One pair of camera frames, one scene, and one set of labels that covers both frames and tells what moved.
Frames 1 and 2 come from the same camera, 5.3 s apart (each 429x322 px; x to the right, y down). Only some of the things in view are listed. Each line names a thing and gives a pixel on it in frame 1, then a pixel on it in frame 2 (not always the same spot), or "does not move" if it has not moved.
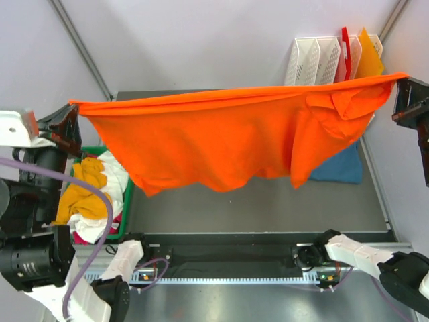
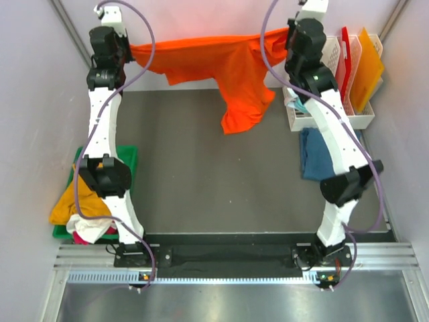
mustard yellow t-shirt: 79,201 does not move
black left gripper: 60,127 to 122,39
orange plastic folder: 371,63 does not move
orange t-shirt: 238,135 to 238,64
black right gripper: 411,100 to 291,24
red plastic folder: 346,39 does not move
